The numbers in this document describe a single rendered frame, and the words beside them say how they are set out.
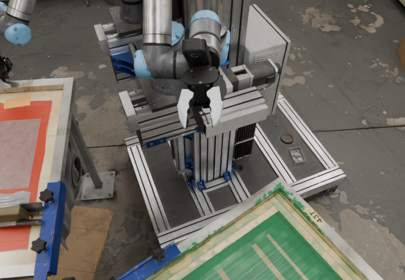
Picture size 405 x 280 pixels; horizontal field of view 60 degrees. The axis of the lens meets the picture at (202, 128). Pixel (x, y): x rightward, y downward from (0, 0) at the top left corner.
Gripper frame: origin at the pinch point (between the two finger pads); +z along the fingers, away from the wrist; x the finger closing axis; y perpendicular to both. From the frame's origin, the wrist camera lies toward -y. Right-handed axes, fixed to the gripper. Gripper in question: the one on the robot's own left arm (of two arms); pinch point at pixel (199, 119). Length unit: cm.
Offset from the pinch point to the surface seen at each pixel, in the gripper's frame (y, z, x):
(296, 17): 180, -306, -71
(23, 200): 54, -16, 71
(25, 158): 51, -32, 75
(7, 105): 45, -56, 89
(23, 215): 49, -7, 65
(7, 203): 53, -15, 76
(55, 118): 49, -50, 68
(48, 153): 52, -34, 67
